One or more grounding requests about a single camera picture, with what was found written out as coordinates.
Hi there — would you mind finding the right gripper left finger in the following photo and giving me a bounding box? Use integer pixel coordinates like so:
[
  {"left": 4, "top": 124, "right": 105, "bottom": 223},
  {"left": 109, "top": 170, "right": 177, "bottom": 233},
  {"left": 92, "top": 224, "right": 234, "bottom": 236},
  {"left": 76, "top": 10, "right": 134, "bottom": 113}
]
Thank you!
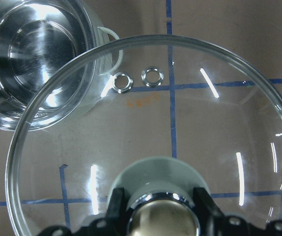
[{"left": 88, "top": 187, "right": 129, "bottom": 236}]

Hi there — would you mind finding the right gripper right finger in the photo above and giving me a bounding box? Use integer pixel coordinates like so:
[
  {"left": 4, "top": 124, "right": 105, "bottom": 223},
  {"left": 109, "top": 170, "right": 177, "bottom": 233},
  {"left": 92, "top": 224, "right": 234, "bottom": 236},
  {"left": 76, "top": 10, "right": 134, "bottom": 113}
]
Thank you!
[{"left": 192, "top": 186, "right": 245, "bottom": 236}]

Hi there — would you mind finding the glass pot lid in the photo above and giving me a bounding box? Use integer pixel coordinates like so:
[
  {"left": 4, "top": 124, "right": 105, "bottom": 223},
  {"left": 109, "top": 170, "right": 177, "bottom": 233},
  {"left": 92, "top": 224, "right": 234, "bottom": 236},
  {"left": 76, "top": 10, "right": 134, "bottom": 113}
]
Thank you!
[{"left": 5, "top": 35, "right": 282, "bottom": 236}]

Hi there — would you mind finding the pale green steel pot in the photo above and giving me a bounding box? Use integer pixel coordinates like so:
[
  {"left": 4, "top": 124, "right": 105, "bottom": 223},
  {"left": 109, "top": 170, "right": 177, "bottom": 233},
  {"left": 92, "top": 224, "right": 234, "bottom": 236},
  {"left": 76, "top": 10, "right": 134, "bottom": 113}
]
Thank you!
[{"left": 0, "top": 0, "right": 123, "bottom": 131}]

